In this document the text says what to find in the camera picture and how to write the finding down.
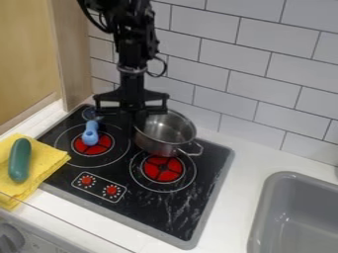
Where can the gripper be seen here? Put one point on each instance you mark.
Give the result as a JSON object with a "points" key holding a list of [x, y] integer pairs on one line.
{"points": [[132, 95]]}

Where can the green toy cucumber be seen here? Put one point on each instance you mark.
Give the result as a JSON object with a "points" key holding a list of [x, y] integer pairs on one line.
{"points": [[20, 159]]}

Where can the toy stove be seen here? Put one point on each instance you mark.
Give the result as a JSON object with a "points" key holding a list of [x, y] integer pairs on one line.
{"points": [[176, 197]]}

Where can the blue tool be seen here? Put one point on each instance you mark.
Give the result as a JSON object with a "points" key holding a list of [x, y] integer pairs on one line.
{"points": [[90, 133]]}

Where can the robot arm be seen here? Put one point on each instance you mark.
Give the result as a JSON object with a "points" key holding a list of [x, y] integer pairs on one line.
{"points": [[132, 29]]}

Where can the toy sink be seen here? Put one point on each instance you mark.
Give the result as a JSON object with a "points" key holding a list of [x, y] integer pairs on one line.
{"points": [[299, 217]]}

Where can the wooden board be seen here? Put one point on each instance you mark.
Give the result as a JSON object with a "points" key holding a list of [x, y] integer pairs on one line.
{"points": [[31, 49]]}

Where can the yellow cloth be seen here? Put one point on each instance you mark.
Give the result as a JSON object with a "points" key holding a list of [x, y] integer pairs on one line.
{"points": [[41, 161]]}

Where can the silver pot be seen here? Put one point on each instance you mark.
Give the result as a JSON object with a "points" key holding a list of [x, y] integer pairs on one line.
{"points": [[165, 133]]}

